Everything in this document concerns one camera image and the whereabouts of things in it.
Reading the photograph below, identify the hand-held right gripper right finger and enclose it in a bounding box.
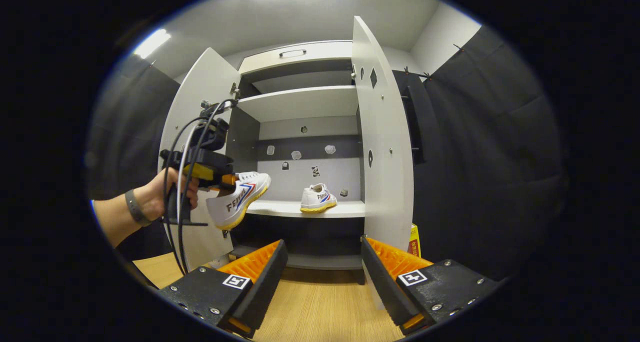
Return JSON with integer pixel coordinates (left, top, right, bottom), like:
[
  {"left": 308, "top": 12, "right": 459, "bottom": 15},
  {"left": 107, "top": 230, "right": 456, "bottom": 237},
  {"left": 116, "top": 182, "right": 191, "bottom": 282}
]
[{"left": 361, "top": 236, "right": 501, "bottom": 336}]

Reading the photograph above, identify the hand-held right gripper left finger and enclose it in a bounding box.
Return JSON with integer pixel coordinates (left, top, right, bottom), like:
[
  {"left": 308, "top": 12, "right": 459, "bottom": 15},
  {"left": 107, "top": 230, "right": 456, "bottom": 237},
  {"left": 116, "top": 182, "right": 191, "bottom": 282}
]
[{"left": 159, "top": 239, "right": 289, "bottom": 339}]

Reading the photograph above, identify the white canvas shoe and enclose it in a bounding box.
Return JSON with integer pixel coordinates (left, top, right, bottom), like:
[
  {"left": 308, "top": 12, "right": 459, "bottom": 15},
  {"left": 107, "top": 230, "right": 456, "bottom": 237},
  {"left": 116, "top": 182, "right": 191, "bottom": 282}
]
[
  {"left": 300, "top": 183, "right": 338, "bottom": 214},
  {"left": 206, "top": 171, "right": 272, "bottom": 231}
]

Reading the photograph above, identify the yellow cardboard box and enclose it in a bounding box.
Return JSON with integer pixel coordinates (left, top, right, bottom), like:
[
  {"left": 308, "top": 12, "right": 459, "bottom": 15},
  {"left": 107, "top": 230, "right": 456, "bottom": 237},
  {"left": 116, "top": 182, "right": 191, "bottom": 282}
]
[{"left": 407, "top": 223, "right": 422, "bottom": 259}]

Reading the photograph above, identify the grey wristband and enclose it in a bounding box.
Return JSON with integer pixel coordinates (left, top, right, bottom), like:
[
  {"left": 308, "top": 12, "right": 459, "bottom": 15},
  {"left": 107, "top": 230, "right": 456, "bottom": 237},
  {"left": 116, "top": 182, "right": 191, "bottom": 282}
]
[{"left": 124, "top": 188, "right": 153, "bottom": 228}]

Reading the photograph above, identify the ceiling light panel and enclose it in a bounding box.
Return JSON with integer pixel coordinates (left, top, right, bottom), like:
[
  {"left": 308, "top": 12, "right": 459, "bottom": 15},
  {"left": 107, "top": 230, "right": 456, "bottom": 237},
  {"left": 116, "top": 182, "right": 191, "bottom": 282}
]
[{"left": 132, "top": 28, "right": 172, "bottom": 59}]

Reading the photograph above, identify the black backdrop cloth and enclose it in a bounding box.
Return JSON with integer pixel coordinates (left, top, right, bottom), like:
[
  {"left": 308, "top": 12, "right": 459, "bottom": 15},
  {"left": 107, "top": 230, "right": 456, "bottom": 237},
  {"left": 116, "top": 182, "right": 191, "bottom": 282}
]
[{"left": 87, "top": 26, "right": 568, "bottom": 283}]

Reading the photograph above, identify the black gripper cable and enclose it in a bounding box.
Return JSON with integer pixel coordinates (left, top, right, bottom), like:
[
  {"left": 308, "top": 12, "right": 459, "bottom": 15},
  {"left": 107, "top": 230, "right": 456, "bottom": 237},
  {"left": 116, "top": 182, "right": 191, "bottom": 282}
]
[{"left": 162, "top": 98, "right": 238, "bottom": 276}]

